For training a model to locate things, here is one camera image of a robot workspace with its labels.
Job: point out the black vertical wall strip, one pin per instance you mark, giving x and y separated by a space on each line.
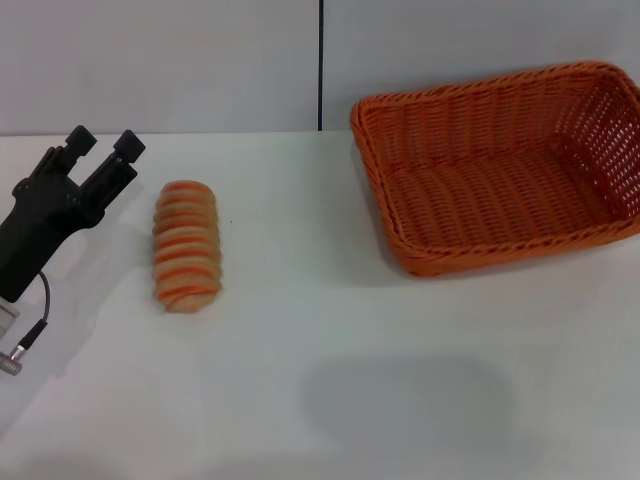
320 65

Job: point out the orange woven rectangular basket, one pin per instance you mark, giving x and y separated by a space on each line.
475 200

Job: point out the orange striped bread roll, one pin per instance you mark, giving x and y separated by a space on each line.
187 245

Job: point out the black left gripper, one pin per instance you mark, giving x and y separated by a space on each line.
35 225

